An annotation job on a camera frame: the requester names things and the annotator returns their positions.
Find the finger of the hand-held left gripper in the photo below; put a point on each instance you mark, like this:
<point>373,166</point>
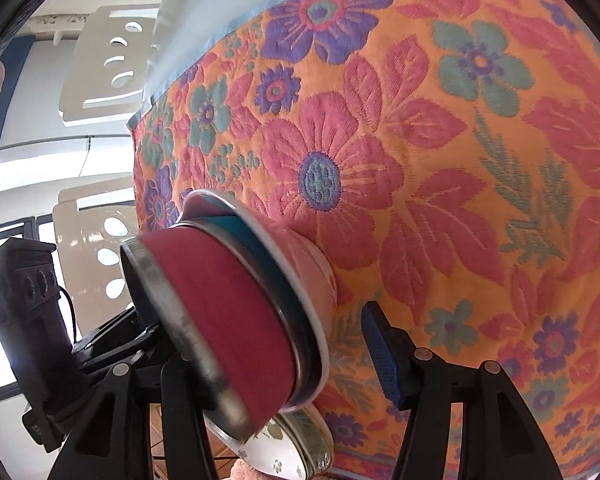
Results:
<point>115,340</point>

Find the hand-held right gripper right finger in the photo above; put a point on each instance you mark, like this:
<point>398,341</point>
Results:
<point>380,350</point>

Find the pink bowl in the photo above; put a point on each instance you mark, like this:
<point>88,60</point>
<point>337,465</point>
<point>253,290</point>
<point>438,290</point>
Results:
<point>305,270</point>

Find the white floral tree plate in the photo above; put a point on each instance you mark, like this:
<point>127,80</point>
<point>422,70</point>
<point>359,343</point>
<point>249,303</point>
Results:
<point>265,460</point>

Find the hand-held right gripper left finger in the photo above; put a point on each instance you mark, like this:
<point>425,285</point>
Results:
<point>180,400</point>

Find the white chair with oval holes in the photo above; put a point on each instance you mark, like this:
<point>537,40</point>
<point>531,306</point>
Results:
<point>90,60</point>
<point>75,225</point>

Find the blue wall hanging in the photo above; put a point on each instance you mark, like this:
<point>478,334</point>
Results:
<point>10,110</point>

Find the red steel bowl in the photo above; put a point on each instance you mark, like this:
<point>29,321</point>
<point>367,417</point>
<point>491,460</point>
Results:
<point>220,310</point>

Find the orange floral cloth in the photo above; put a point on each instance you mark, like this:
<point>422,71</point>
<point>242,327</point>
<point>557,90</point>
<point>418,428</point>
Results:
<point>430,185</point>

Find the large steel bowl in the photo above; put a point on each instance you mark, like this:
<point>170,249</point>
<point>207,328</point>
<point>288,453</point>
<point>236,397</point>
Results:
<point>267,272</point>

